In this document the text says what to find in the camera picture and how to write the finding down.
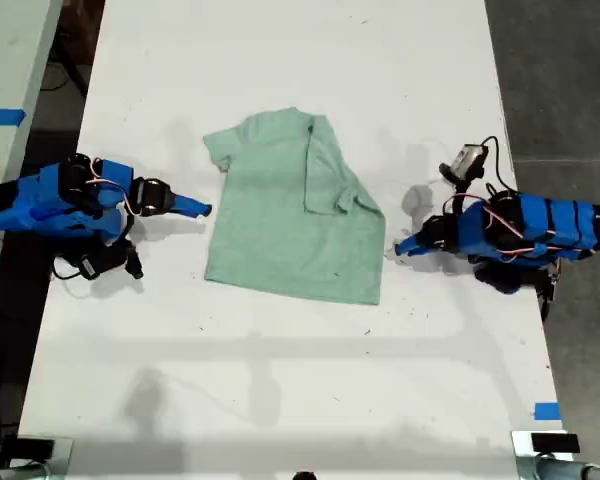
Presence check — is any pale green T-shirt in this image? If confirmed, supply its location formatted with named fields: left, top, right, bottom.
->
left=202, top=106, right=387, bottom=307

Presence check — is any black table clamp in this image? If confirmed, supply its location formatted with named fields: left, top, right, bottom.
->
left=537, top=259, right=565, bottom=322

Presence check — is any white side table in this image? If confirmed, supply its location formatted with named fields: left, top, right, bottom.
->
left=0, top=0, right=65, bottom=314

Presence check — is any short blue tape strip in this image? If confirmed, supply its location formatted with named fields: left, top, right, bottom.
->
left=533, top=401, right=562, bottom=422

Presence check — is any small black box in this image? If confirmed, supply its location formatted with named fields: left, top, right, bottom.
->
left=15, top=438, right=56, bottom=462
left=530, top=433, right=581, bottom=455

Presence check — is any black camera stalk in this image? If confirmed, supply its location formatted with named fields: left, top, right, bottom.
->
left=104, top=239, right=146, bottom=280

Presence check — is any grey camera box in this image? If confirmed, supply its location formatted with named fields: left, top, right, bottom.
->
left=439, top=143, right=490, bottom=185

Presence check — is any black camera box with label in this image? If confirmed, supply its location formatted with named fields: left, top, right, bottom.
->
left=77, top=252, right=110, bottom=281

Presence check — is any black camera cable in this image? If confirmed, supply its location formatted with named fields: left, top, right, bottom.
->
left=52, top=254, right=84, bottom=280
left=478, top=135, right=519, bottom=197

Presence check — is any silver metal table bracket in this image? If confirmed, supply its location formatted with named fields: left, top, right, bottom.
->
left=510, top=429, right=600, bottom=480
left=0, top=437, right=75, bottom=480

